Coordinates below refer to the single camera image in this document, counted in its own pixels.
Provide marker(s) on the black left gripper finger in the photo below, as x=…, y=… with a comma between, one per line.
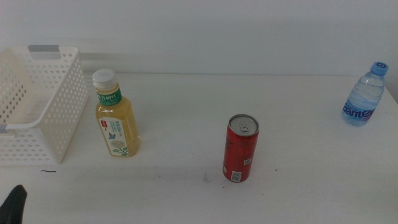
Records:
x=14, y=207

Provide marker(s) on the yellow tea bottle white cap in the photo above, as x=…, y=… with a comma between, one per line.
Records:
x=116, y=124

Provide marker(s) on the red soda can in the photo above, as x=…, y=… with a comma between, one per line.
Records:
x=239, y=149

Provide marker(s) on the clear water bottle blue cap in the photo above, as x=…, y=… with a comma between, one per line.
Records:
x=362, y=99

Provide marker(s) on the thin black thread scrap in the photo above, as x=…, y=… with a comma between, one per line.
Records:
x=48, y=171

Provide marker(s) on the grey tape strip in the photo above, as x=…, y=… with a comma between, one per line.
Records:
x=43, y=48
x=2, y=128

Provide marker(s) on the white perforated plastic basket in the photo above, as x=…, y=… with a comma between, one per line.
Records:
x=66, y=102

